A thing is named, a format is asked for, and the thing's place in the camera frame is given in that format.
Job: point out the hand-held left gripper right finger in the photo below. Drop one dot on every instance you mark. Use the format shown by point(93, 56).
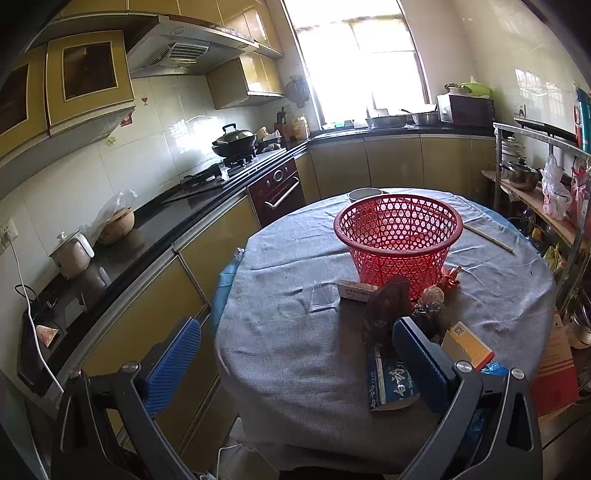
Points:
point(420, 364)

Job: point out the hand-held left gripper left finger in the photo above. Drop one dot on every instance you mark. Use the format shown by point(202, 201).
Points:
point(173, 357)

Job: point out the blue and white carton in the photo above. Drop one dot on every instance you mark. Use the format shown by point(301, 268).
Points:
point(388, 387)

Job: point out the dark crinkled plastic wrapper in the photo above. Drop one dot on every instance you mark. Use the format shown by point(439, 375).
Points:
point(427, 316)

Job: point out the orange and white carton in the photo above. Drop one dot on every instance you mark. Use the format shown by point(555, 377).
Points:
point(468, 344)

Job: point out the dark red wrapper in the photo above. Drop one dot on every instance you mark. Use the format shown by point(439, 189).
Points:
point(385, 307)

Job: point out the tan round fruit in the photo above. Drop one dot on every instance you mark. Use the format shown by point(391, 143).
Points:
point(434, 294)

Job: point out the blue plastic bag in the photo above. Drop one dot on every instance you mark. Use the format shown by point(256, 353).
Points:
point(494, 369)

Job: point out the orange wrapper bundle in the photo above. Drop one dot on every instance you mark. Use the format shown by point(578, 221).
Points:
point(450, 280)

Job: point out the small white carton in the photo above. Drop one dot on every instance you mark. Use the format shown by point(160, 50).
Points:
point(355, 290)

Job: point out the red plastic mesh basket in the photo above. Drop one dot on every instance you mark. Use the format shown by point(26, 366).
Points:
point(397, 258)

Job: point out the clear plastic bag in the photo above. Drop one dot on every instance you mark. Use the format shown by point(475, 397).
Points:
point(318, 297)

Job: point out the grey tablecloth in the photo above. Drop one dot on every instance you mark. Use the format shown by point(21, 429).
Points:
point(286, 350)

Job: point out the red cardboard box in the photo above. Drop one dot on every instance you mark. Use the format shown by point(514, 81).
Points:
point(558, 369)

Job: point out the black induction cooker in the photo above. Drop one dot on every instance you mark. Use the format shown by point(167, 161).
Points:
point(32, 350)

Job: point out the white slow cooker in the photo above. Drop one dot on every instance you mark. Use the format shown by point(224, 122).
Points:
point(71, 258)

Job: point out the brown round bowl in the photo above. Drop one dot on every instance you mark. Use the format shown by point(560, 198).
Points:
point(117, 226)

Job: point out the long pale wooden stick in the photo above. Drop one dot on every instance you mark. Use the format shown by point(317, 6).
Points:
point(489, 238)

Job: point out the black kitchen countertop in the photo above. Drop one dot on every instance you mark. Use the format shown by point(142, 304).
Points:
point(184, 212)

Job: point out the crinkled transparent bag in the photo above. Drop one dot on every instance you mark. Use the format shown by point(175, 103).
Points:
point(111, 203)

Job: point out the yellow packet bag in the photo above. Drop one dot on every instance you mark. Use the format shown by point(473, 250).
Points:
point(554, 258)

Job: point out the white ceramic bowl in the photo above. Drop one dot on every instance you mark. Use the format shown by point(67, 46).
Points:
point(362, 194)

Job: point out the black gas stove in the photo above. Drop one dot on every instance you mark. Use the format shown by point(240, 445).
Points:
point(207, 175)

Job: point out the dark red built-in oven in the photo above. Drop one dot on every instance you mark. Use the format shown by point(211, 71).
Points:
point(277, 184)

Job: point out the steel pot with lid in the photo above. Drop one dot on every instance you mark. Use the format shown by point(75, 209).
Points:
point(524, 177)

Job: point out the white printed plastic bag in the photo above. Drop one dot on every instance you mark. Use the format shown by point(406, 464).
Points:
point(554, 189)

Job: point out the black wok with lid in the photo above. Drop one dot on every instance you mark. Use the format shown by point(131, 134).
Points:
point(235, 138)

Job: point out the red plastic bag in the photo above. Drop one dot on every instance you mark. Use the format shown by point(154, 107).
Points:
point(581, 194)

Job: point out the wide metal basin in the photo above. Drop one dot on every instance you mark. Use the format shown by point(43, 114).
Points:
point(388, 121)

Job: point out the small metal basin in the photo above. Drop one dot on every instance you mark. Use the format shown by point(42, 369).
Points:
point(425, 118)

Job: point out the dark knife block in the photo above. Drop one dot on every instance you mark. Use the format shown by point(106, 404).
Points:
point(280, 124)

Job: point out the black microwave oven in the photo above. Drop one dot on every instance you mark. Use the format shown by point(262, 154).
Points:
point(466, 110)

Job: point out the metal storage rack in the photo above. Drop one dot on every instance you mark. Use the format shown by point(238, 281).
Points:
point(531, 131)

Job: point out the orange seasoning bottle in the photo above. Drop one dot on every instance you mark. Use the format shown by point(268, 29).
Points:
point(300, 128)

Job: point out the black flat pan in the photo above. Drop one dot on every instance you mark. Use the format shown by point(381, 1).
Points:
point(545, 127)

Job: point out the green plastic basin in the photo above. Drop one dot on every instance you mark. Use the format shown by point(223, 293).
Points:
point(475, 88)

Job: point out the blue hanging bag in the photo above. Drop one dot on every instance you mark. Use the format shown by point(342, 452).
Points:
point(582, 115)

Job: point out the kitchen window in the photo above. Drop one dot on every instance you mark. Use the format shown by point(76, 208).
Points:
point(360, 69)

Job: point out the steel range hood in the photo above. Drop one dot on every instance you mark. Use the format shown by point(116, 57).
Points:
point(184, 53)

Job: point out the yellow upper cabinets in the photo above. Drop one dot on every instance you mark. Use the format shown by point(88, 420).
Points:
point(240, 18)

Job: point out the white wall socket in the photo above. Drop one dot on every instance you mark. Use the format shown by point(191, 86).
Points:
point(7, 233)

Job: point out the small yellow wall cabinet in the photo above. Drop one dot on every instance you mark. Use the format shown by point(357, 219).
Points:
point(226, 81)

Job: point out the glass-door wall cabinet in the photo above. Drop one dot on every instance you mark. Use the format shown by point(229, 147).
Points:
point(87, 74)

